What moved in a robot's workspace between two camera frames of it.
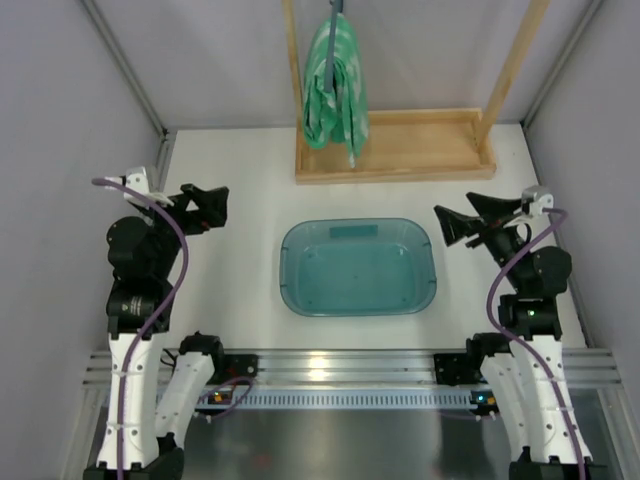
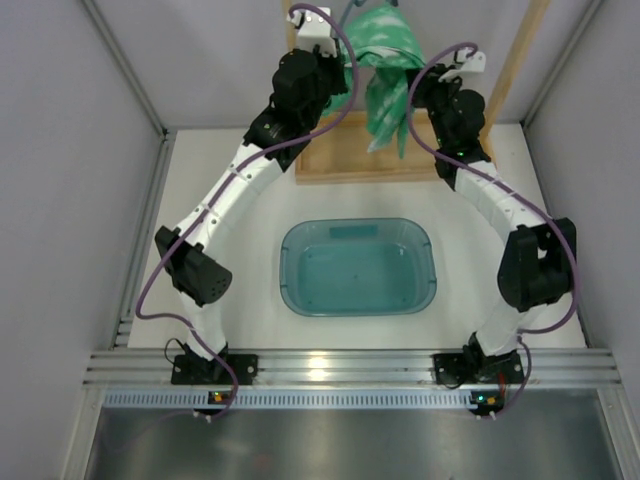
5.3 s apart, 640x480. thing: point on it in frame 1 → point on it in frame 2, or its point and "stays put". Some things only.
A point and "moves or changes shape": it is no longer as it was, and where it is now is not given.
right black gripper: [484, 231] → [422, 87]
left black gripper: [185, 211] → [335, 73]
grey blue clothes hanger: [336, 7] moves or changes shape
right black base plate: [459, 368] stays put
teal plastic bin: [357, 267] stays put
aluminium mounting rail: [362, 367] stays put
